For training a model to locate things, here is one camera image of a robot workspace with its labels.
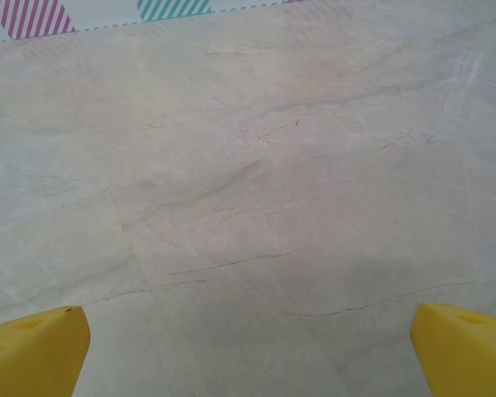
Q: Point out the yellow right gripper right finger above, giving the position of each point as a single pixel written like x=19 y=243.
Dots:
x=467 y=355

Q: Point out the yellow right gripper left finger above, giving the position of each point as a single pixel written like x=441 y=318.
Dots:
x=29 y=355

